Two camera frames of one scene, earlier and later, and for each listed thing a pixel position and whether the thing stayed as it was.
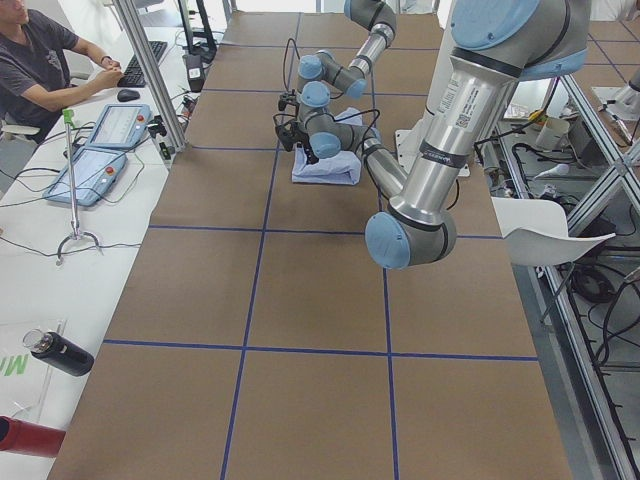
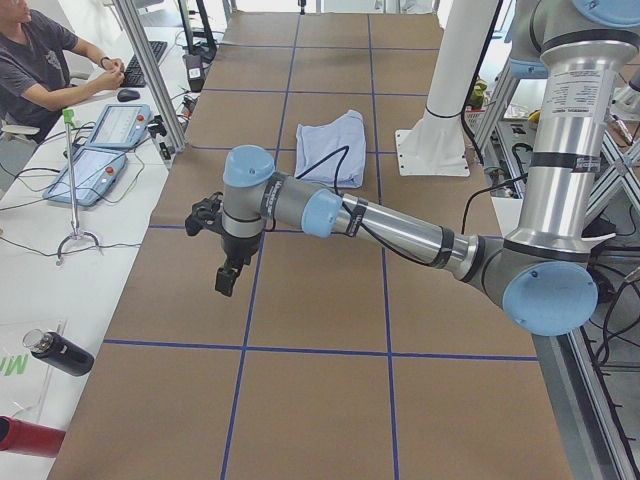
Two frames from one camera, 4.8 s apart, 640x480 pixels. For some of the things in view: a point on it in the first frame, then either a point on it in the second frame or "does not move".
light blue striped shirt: x=340 y=169 does not move
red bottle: x=28 y=437 does not move
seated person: x=43 y=68 does not move
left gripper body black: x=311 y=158 to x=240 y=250
